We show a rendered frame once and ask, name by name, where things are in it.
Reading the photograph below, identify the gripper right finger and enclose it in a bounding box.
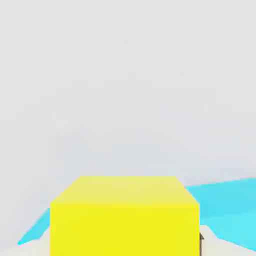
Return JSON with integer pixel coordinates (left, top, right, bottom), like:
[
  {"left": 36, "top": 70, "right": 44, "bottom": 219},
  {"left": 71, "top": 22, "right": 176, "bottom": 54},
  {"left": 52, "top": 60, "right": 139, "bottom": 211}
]
[{"left": 199, "top": 224, "right": 256, "bottom": 256}]

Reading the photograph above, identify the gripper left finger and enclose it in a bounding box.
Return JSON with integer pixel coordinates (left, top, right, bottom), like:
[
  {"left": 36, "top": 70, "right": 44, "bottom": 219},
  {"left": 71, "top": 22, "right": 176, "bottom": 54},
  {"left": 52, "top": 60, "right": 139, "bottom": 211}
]
[{"left": 0, "top": 226, "right": 51, "bottom": 256}]

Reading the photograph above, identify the small yellow cube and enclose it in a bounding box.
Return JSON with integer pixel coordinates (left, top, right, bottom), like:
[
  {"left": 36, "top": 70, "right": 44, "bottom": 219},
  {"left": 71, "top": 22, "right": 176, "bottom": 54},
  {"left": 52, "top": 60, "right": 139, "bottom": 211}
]
[{"left": 49, "top": 175, "right": 201, "bottom": 256}]

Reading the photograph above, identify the large cyan box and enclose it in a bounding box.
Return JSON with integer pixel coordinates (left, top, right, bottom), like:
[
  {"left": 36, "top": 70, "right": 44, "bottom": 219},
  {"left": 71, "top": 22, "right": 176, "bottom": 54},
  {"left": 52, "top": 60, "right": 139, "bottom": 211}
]
[{"left": 17, "top": 177, "right": 256, "bottom": 253}]

